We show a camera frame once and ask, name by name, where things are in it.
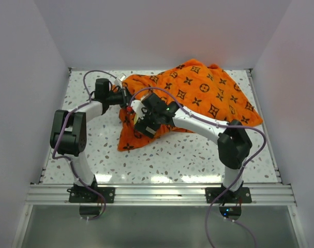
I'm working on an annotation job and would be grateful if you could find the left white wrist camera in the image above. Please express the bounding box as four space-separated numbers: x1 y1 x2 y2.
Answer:
114 73 126 87

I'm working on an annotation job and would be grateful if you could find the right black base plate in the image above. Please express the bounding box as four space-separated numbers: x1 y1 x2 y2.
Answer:
205 186 252 204

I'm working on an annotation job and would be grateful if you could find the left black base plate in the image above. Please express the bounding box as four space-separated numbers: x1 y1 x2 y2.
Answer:
67 185 115 203

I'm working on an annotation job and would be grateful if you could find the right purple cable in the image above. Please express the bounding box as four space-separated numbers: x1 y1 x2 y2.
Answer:
127 87 266 248

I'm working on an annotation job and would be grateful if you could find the orange patterned pillowcase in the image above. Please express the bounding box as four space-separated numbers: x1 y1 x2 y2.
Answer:
117 58 264 152

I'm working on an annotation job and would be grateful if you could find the cream pillow yellow edge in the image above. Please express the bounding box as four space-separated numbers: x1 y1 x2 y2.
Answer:
133 115 140 126

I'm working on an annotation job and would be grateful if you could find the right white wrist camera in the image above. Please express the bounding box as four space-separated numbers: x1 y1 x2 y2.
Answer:
126 100 145 119

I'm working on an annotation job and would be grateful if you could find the aluminium mounting rail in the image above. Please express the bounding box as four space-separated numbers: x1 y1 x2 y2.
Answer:
25 183 296 206

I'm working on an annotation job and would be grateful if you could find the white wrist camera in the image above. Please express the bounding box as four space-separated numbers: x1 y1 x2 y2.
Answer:
126 100 145 119
114 73 126 87

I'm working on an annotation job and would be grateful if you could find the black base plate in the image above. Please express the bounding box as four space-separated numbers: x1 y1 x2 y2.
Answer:
67 185 115 203
205 186 252 204

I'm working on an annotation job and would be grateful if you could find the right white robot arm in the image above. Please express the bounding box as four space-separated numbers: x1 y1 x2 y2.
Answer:
130 93 252 203

